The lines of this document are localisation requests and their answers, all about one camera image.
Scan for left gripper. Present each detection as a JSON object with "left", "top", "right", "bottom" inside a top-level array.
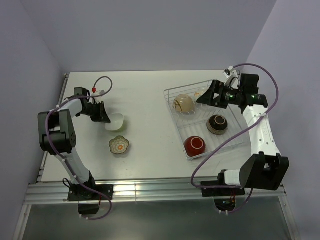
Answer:
[{"left": 79, "top": 101, "right": 111, "bottom": 123}]

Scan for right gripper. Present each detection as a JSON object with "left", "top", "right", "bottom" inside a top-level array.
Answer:
[{"left": 196, "top": 79, "right": 243, "bottom": 109}]

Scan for white square bowl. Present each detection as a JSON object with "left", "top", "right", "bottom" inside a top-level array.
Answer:
[{"left": 105, "top": 113, "right": 125, "bottom": 132}]

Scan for beige bowl with flower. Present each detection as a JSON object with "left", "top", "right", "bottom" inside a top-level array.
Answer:
[{"left": 173, "top": 94, "right": 194, "bottom": 113}]

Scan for brown rimmed beige bowl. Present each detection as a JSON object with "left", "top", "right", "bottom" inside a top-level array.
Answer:
[{"left": 206, "top": 114, "right": 228, "bottom": 135}]

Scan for flower shaped patterned dish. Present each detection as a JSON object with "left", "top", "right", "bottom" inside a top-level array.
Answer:
[{"left": 108, "top": 135, "right": 130, "bottom": 155}]

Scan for red bowl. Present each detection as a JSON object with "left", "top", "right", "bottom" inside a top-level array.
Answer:
[{"left": 183, "top": 136, "right": 206, "bottom": 157}]

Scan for floral leaf pattern bowl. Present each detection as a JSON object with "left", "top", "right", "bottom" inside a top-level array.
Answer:
[{"left": 194, "top": 87, "right": 208, "bottom": 100}]

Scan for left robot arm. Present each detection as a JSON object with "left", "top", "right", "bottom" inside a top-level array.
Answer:
[{"left": 37, "top": 87, "right": 111, "bottom": 200}]

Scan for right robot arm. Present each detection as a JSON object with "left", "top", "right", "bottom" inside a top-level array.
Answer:
[{"left": 197, "top": 74, "right": 290, "bottom": 195}]

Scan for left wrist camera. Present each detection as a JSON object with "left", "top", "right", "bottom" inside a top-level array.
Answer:
[{"left": 91, "top": 87, "right": 106, "bottom": 104}]

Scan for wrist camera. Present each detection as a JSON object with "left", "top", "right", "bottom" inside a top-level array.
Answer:
[
  {"left": 223, "top": 66, "right": 239, "bottom": 88},
  {"left": 91, "top": 87, "right": 106, "bottom": 104}
]

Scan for white wire dish rack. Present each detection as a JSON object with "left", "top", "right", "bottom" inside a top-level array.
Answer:
[{"left": 164, "top": 80, "right": 246, "bottom": 161}]

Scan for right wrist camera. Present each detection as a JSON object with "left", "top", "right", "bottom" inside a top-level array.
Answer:
[{"left": 223, "top": 66, "right": 239, "bottom": 88}]

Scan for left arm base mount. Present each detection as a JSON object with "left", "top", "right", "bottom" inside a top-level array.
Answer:
[{"left": 67, "top": 184, "right": 114, "bottom": 217}]

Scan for aluminium frame rail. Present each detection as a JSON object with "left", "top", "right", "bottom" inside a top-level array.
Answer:
[{"left": 23, "top": 177, "right": 287, "bottom": 206}]

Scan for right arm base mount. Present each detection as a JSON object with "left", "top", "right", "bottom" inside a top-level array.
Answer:
[{"left": 200, "top": 180, "right": 246, "bottom": 213}]

